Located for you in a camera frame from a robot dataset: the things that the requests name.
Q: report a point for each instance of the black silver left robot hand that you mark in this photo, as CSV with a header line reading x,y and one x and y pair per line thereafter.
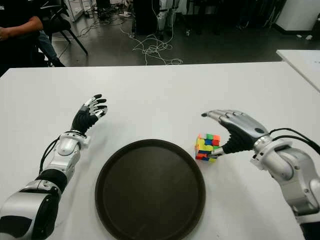
x,y
82,120

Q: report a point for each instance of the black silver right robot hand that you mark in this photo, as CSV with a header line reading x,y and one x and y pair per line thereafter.
x,y
245,132

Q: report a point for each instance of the multicoloured Rubik's cube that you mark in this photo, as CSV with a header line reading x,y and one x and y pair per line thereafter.
x,y
205,147

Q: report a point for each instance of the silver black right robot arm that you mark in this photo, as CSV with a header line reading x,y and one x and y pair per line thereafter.
x,y
295,170

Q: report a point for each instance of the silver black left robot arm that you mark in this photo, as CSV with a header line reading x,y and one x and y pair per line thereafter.
x,y
63,147

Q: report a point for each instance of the round dark brown plate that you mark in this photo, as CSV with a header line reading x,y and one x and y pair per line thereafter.
x,y
150,190

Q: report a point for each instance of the white side table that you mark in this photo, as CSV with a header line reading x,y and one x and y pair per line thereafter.
x,y
302,65

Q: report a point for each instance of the black chair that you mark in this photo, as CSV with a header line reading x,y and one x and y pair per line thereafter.
x,y
60,23

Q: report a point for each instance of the white display cabinet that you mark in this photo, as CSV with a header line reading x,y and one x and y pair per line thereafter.
x,y
75,12

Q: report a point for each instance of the person in black shirt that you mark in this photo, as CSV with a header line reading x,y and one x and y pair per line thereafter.
x,y
15,27

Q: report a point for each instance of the small white floor object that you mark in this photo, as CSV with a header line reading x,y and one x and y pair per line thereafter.
x,y
309,37

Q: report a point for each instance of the tall black cabinet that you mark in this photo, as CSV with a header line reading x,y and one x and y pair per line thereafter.
x,y
145,17

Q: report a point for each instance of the silver standing robot legs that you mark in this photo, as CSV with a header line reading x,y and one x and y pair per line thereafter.
x,y
162,20

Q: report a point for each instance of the white cabinet with black base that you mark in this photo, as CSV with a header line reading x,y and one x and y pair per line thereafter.
x,y
297,15

